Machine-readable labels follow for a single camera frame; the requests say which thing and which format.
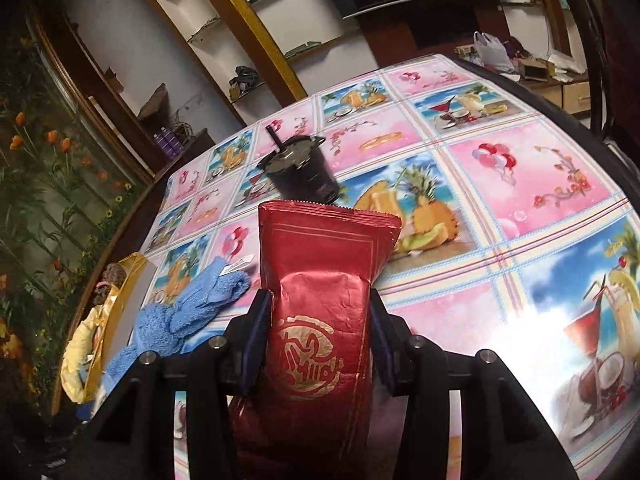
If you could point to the brown fuzzy plush item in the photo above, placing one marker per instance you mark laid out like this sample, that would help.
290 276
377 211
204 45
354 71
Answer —
110 280

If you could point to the light wooden drawer cabinet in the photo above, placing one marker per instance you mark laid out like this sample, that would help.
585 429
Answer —
565 92

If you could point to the black cup with straw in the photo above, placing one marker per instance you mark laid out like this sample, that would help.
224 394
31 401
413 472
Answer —
300 172

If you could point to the printed plastic tablecloth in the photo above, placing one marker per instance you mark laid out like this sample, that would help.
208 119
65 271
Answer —
500 210

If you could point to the yellow plush toy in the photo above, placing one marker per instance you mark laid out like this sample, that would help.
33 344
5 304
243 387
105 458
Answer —
82 355

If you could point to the yellow cardboard box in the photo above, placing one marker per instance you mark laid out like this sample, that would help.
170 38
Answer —
117 290

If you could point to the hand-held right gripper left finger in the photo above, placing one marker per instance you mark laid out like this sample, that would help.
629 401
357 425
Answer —
257 322

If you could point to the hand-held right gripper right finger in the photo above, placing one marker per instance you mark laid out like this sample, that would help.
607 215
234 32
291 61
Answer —
381 332

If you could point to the black metal chair back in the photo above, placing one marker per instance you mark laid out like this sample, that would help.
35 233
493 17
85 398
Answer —
600 60

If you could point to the green item on shelf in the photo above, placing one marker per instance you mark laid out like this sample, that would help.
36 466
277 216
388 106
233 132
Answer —
302 50

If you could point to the dark wooden cabinet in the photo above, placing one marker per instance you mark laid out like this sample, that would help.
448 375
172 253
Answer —
195 152

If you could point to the small brown cardboard box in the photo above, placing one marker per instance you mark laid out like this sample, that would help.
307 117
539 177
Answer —
537 69

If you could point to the flower mural panel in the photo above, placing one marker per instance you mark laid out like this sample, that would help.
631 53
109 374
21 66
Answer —
55 185

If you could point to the white plastic bag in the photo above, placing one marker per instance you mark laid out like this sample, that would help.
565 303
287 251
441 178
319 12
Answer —
492 52

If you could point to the black and yellow shelf item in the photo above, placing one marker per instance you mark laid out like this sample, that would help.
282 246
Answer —
245 80

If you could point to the red foil packet gold emblem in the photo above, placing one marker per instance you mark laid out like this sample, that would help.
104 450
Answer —
320 285

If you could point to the golden curved frame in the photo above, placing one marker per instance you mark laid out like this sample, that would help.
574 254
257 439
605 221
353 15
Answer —
255 25

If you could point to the blue fluffy towel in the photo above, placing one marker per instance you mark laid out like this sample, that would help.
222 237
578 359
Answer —
200 300

